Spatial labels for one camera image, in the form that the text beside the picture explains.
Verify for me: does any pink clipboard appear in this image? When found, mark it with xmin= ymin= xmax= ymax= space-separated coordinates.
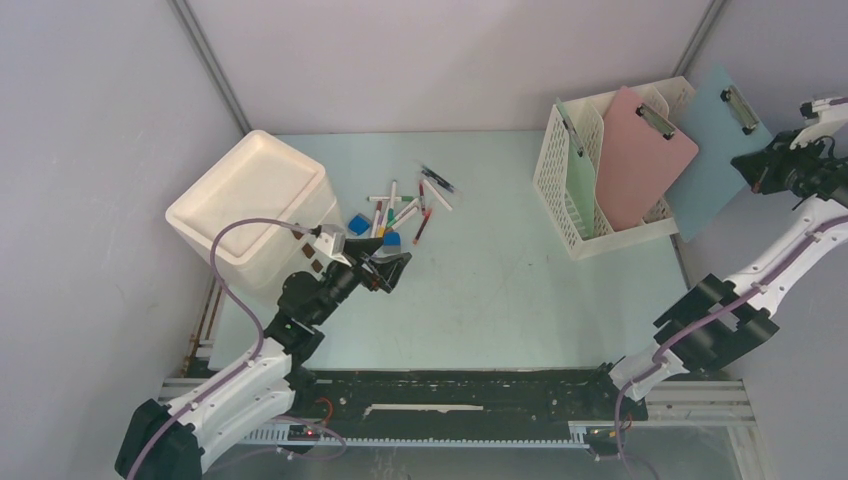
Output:
xmin=595 ymin=87 xmax=699 ymax=231

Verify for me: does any blue eraser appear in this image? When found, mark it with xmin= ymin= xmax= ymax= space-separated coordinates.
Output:
xmin=347 ymin=214 xmax=372 ymax=236
xmin=382 ymin=231 xmax=402 ymax=255

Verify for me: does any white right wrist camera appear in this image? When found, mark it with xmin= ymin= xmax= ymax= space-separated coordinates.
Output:
xmin=790 ymin=95 xmax=847 ymax=150

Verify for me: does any white marker yellow cap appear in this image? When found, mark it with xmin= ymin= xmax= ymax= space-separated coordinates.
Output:
xmin=377 ymin=213 xmax=395 ymax=238

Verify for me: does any green clipboard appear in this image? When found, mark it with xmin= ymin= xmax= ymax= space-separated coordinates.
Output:
xmin=555 ymin=98 xmax=596 ymax=240

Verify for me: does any red pen orange cap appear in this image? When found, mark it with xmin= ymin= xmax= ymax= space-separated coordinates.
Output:
xmin=412 ymin=207 xmax=433 ymax=246

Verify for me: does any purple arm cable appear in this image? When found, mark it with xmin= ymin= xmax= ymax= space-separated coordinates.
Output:
xmin=612 ymin=215 xmax=848 ymax=480
xmin=122 ymin=218 xmax=319 ymax=480

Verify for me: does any white marker brown cap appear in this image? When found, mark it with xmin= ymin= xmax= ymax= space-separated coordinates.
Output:
xmin=369 ymin=200 xmax=383 ymax=238

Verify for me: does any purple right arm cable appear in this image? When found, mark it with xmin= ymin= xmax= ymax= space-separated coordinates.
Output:
xmin=612 ymin=215 xmax=848 ymax=480

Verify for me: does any white drawer cabinet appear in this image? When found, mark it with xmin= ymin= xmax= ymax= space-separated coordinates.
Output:
xmin=165 ymin=130 xmax=343 ymax=304

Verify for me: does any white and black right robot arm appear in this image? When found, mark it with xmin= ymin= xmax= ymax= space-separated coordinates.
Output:
xmin=581 ymin=130 xmax=847 ymax=418

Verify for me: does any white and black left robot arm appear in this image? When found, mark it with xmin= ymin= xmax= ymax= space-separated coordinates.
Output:
xmin=114 ymin=238 xmax=412 ymax=479

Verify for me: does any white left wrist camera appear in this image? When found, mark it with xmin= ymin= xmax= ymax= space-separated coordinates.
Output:
xmin=310 ymin=224 xmax=351 ymax=266

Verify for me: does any white marker green tip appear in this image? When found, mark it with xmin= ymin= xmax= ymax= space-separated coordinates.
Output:
xmin=395 ymin=198 xmax=420 ymax=220

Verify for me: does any green transparent pen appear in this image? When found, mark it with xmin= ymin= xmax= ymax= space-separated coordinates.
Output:
xmin=415 ymin=160 xmax=449 ymax=189

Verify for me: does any white marker green cap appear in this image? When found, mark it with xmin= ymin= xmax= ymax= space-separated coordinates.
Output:
xmin=367 ymin=195 xmax=404 ymax=202

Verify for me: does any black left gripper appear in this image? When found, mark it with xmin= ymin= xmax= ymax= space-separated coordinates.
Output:
xmin=310 ymin=237 xmax=410 ymax=325

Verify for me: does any red transparent pen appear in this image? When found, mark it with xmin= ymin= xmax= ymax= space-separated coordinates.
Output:
xmin=418 ymin=180 xmax=426 ymax=215

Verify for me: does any blue clipboard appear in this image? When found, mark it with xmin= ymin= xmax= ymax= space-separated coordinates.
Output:
xmin=665 ymin=65 xmax=773 ymax=242

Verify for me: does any white chalk stick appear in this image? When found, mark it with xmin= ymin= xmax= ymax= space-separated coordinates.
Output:
xmin=422 ymin=179 xmax=453 ymax=211

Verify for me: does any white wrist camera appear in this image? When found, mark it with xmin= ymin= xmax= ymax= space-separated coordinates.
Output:
xmin=790 ymin=95 xmax=847 ymax=150
xmin=310 ymin=224 xmax=351 ymax=266

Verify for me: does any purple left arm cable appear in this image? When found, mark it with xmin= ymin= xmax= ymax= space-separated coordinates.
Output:
xmin=122 ymin=218 xmax=319 ymax=480

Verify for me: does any white marker brown tip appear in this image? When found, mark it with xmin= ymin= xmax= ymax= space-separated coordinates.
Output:
xmin=389 ymin=206 xmax=420 ymax=231

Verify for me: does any white marker teal tip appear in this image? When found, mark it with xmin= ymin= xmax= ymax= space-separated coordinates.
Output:
xmin=387 ymin=179 xmax=397 ymax=215

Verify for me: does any white perforated file organizer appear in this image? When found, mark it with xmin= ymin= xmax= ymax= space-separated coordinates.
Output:
xmin=533 ymin=77 xmax=698 ymax=260

